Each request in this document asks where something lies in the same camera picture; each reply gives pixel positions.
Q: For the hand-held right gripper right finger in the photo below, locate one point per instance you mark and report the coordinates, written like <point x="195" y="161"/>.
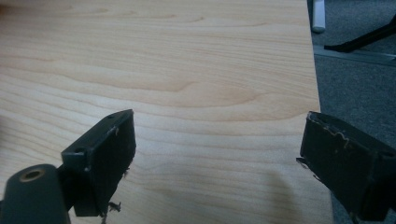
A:
<point x="345" y="161"/>

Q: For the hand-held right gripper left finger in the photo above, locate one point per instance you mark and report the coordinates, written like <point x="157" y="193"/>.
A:
<point x="102" y="161"/>

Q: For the black stand leg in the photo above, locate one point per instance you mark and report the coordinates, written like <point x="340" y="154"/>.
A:
<point x="364" y="39"/>

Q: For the white table leg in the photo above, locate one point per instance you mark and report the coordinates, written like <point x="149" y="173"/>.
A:
<point x="318" y="15"/>

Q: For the grey metal floor rail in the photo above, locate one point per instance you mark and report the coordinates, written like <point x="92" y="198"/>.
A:
<point x="355" y="55"/>

